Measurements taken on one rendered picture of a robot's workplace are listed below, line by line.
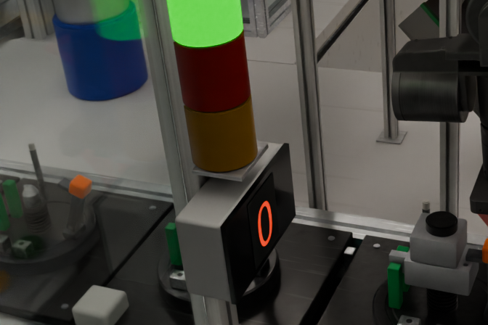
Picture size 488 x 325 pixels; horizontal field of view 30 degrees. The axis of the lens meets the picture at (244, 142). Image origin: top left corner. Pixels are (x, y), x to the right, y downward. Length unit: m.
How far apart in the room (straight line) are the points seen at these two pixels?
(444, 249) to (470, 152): 0.58
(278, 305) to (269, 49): 0.92
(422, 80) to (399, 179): 0.60
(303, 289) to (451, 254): 0.20
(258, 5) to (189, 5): 1.25
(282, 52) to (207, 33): 1.20
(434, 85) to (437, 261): 0.19
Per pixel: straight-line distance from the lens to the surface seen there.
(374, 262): 1.04
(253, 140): 0.67
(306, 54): 1.07
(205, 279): 0.68
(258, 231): 0.70
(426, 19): 1.05
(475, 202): 0.81
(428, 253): 0.89
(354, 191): 1.36
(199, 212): 0.66
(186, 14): 0.61
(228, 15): 0.62
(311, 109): 1.10
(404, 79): 0.80
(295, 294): 1.00
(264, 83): 1.69
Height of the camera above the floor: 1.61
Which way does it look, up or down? 30 degrees down
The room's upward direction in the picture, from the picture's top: 7 degrees counter-clockwise
